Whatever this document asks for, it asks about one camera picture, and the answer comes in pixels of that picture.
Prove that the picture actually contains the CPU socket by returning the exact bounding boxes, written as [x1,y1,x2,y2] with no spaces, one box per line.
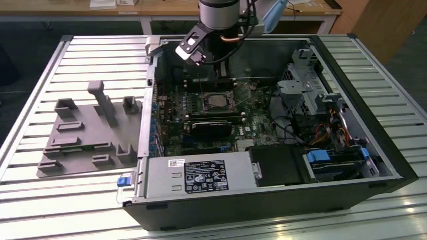
[199,91,240,115]

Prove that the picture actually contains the grey metal drive cage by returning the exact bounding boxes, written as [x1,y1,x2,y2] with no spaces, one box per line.
[275,48,352,116]

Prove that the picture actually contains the green motherboard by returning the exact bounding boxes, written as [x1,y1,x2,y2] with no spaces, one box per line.
[155,78,282,158]

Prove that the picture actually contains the black graphics card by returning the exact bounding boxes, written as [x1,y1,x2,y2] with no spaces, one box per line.
[187,120,235,139]

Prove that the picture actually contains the small silver heat sink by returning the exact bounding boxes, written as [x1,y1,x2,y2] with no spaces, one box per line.
[236,139,255,151]

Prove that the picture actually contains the long wooden desk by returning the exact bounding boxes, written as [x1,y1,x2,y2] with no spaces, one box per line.
[0,0,344,36]

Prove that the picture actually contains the grey parts rack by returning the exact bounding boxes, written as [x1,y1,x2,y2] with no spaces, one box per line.
[36,81,148,179]

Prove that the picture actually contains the brown wooden cabinet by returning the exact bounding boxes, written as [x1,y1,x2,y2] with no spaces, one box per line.
[330,0,427,65]

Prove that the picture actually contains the blue disk carrier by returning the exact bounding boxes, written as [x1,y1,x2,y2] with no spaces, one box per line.
[306,149,332,165]

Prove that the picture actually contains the grey power supply black label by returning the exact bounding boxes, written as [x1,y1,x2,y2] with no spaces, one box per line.
[142,153,260,199]

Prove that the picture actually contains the green RAM stick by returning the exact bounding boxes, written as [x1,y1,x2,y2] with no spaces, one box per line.
[59,147,98,153]

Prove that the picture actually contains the blue case latch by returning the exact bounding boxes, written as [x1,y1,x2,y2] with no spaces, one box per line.
[116,174,134,188]

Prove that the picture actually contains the black open PC case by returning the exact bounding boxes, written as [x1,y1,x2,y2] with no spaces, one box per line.
[122,34,420,232]

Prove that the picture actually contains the silver white wrist camera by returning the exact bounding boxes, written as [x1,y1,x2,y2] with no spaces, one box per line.
[175,24,210,67]

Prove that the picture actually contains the black looped cable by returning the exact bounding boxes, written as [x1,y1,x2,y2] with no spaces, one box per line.
[271,116,306,146]

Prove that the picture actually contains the yellow orange wire bundle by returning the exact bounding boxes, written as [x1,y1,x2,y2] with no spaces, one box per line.
[308,109,355,151]

